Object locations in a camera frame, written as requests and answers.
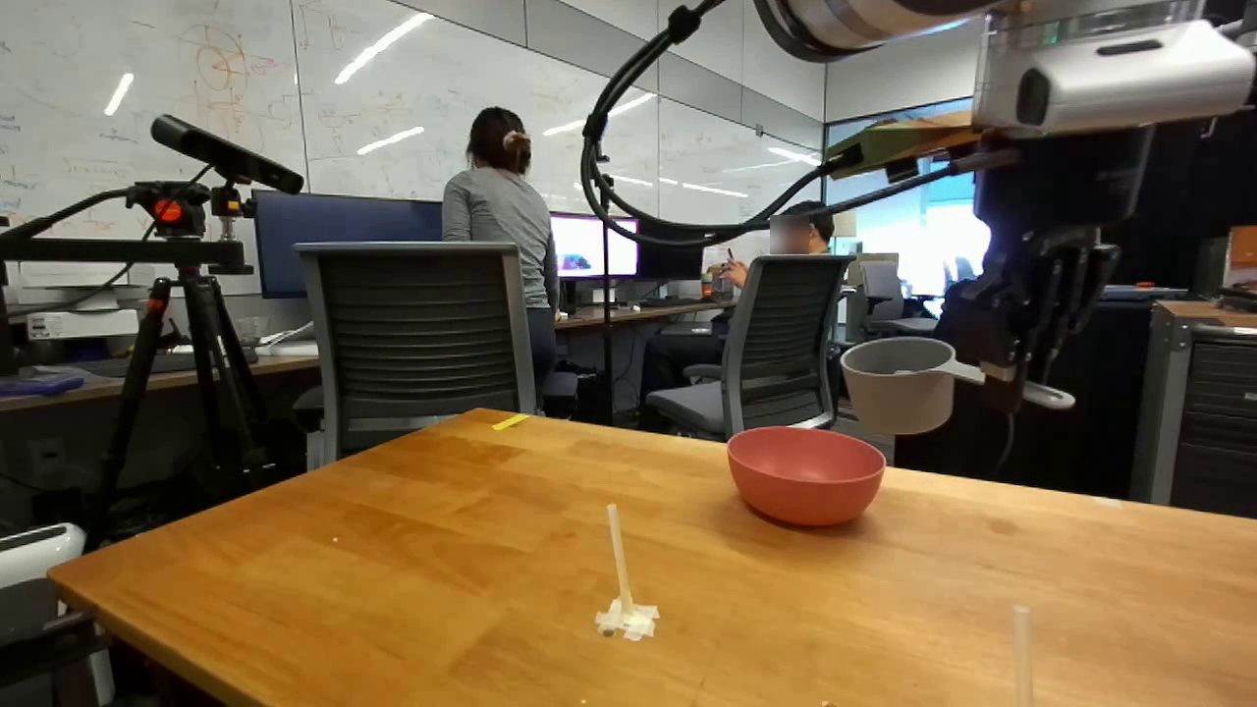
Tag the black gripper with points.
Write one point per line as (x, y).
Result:
(1042, 188)

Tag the grey measuring cup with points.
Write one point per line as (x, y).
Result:
(903, 388)

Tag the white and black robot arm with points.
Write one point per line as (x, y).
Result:
(836, 28)

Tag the pink bowl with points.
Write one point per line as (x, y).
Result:
(802, 478)

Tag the grey metal drawer cabinet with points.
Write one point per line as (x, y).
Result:
(1198, 412)

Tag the seated person dark hair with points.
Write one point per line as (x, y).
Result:
(802, 235)

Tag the clear stick at table edge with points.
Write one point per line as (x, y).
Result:
(1021, 658)

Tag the computer monitor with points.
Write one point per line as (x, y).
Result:
(588, 245)

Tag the white stick with glue blob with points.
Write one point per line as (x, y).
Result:
(626, 616)

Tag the standing person grey shirt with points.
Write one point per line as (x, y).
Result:
(492, 198)

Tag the grey mesh office chair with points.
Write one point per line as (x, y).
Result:
(412, 332)

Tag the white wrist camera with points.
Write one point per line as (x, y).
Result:
(1067, 79)

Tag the black stereo camera bar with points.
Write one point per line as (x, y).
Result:
(222, 156)

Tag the black camera tripod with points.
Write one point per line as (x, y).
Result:
(188, 231)

